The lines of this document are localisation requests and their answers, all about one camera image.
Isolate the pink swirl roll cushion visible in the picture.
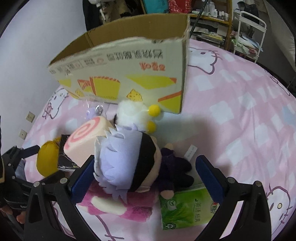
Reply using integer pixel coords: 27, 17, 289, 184
64, 116, 113, 167

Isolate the white metal trolley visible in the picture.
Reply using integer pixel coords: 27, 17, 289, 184
232, 9, 267, 63

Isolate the wooden shelf unit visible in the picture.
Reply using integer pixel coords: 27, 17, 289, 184
189, 0, 233, 50

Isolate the white fluffy chick plush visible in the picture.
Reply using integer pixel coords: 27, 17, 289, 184
113, 100, 161, 133

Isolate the clear plastic suction toy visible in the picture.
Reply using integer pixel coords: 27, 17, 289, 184
86, 100, 104, 119

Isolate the teal bag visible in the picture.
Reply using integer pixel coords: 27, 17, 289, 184
143, 0, 169, 14

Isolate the yellow plush toy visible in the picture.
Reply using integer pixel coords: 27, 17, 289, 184
36, 137, 61, 177

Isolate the red patterned bag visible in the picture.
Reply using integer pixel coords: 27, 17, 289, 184
168, 0, 192, 14

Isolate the wall socket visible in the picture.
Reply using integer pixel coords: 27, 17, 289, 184
18, 129, 27, 140
26, 111, 35, 123

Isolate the person's left hand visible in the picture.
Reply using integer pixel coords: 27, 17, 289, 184
0, 203, 26, 225

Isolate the green tissue pack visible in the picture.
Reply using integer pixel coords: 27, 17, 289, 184
159, 184, 219, 230

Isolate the magenta bear plush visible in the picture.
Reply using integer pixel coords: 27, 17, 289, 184
78, 181, 158, 222

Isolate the white-haired anime plush doll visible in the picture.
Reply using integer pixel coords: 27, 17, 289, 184
93, 126, 194, 202

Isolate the pink Hello Kitty bedsheet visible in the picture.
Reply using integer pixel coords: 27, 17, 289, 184
23, 40, 295, 240

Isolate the printed cardboard box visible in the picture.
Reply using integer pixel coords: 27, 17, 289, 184
48, 14, 190, 113

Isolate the small black box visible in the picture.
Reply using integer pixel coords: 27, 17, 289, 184
57, 135, 79, 172

